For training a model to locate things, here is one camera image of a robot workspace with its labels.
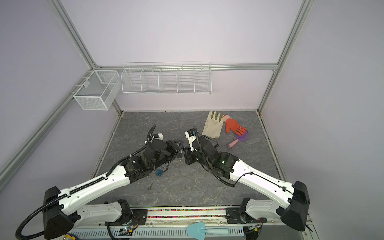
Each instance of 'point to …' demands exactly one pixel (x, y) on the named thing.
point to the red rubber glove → (231, 123)
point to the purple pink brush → (242, 138)
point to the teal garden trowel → (197, 230)
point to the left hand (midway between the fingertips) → (184, 145)
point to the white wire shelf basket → (165, 79)
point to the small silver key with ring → (150, 187)
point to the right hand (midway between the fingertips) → (183, 150)
